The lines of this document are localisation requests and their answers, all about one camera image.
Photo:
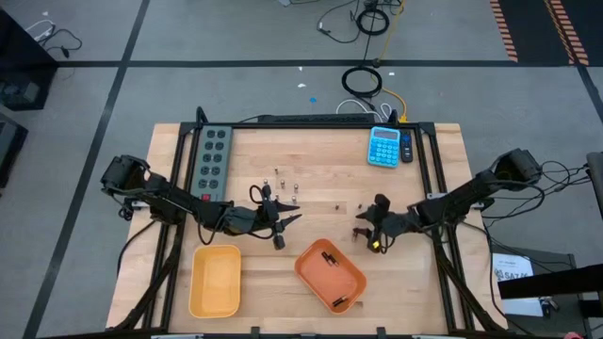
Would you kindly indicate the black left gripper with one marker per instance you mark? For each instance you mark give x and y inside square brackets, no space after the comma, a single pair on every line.
[245,219]

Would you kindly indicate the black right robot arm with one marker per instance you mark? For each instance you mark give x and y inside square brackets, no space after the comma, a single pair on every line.
[452,200]

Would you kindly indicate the black floor power bar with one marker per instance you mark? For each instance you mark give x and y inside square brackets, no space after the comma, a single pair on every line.
[315,118]

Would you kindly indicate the grey power strip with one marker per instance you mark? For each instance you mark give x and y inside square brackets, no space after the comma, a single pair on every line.
[212,165]

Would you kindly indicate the orange plastic bin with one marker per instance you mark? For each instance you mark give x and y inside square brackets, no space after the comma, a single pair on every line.
[330,282]

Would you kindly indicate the black beam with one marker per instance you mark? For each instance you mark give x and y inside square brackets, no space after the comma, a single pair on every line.
[551,282]

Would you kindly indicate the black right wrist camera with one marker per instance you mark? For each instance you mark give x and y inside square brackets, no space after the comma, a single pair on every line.
[381,201]

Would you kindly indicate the black box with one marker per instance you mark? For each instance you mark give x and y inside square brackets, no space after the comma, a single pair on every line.
[9,146]

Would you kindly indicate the black remote control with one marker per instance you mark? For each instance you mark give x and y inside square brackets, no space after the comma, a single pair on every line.
[406,150]

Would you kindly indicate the yellow plastic bin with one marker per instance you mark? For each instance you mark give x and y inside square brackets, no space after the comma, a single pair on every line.
[214,282]

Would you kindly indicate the white paper sign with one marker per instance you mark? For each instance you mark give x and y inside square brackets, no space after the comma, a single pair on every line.
[512,268]

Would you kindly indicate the black cabinet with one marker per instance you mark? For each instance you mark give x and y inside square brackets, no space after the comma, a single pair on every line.
[23,56]

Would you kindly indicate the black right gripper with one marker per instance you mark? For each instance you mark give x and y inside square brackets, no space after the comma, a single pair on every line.
[396,223]

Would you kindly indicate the blue calculator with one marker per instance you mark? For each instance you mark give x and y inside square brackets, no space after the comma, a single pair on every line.
[384,150]

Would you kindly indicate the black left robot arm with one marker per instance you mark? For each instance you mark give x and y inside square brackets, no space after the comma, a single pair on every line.
[179,200]

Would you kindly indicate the black floor mat orange edge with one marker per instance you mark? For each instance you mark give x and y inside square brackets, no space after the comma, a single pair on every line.
[537,28]

